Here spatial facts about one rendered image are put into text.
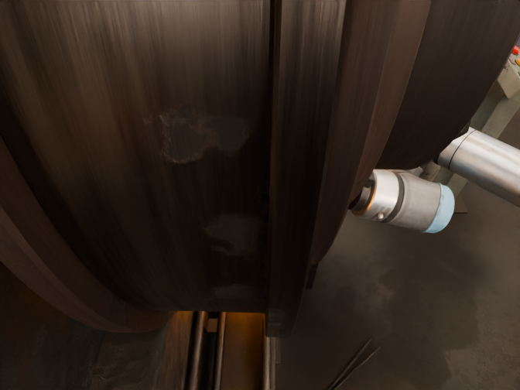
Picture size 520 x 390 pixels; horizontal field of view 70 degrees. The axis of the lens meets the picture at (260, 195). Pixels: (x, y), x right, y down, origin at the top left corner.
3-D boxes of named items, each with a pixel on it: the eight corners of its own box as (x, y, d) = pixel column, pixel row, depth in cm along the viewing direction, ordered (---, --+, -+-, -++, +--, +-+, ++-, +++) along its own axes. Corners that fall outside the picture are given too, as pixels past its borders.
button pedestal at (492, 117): (427, 217, 146) (512, 85, 97) (414, 171, 160) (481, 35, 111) (468, 218, 145) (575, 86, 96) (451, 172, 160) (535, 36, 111)
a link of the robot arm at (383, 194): (365, 190, 71) (373, 234, 65) (342, 185, 70) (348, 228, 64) (392, 160, 64) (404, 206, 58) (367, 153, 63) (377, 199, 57)
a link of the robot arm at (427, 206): (416, 223, 74) (448, 244, 64) (360, 210, 71) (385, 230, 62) (434, 179, 72) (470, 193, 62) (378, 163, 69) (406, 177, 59)
